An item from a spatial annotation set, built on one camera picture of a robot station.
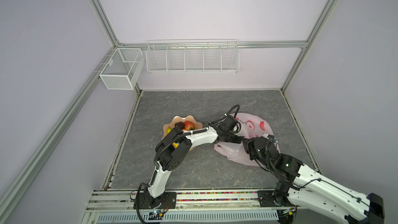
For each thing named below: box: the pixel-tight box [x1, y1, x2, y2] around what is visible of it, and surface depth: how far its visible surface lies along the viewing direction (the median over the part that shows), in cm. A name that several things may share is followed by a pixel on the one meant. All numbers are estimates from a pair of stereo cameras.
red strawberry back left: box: [183, 120, 196, 131], surface depth 97 cm
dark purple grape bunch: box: [174, 121, 185, 130], surface depth 96 cm
